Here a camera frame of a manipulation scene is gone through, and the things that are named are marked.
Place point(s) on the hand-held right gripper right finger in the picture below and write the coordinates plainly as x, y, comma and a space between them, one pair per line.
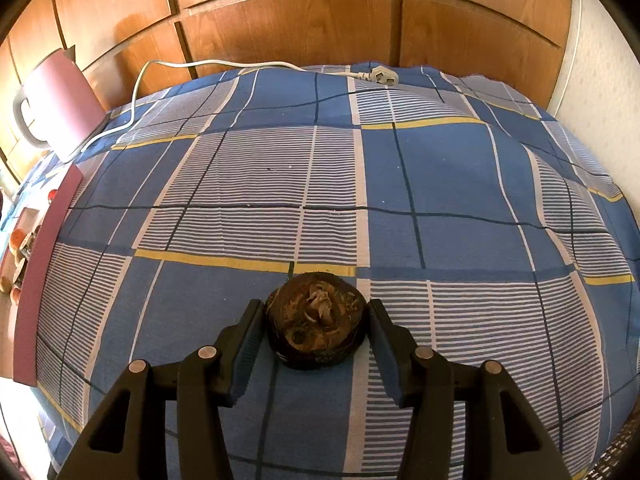
387, 355

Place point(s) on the small red tomato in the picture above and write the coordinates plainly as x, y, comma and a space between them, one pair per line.
51, 193

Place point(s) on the large orange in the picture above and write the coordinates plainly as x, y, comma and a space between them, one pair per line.
19, 236

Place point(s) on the blue checked tablecloth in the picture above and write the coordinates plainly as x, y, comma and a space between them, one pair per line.
450, 210

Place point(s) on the dark brown cut fruit slice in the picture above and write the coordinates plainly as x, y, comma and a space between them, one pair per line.
315, 320

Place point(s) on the white power plug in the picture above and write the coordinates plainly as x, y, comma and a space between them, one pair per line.
384, 76

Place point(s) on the small orange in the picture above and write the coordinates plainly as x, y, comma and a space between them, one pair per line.
16, 295

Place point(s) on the pink-rimmed white tray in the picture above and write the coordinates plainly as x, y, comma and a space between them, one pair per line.
37, 285

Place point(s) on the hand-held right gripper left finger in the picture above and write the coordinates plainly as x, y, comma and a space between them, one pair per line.
245, 355

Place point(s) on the pink electric kettle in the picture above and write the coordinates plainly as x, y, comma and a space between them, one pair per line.
60, 100

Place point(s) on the yellow-brown round fruit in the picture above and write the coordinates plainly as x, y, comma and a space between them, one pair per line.
5, 284

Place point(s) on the wooden panelled wardrobe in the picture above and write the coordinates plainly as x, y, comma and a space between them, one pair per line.
300, 25

